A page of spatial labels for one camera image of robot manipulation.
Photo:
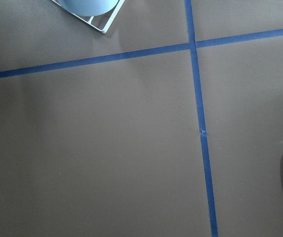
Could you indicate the mint green bowl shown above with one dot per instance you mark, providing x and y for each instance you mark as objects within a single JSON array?
[{"x": 88, "y": 7}]

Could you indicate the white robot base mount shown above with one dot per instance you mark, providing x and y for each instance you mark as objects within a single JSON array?
[{"x": 100, "y": 23}]

